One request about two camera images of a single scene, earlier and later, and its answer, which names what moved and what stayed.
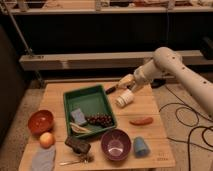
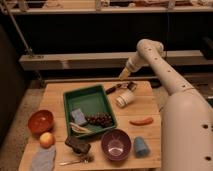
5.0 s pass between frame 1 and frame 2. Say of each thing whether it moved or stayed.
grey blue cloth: stayed
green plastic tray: stayed
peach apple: stayed
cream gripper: moved
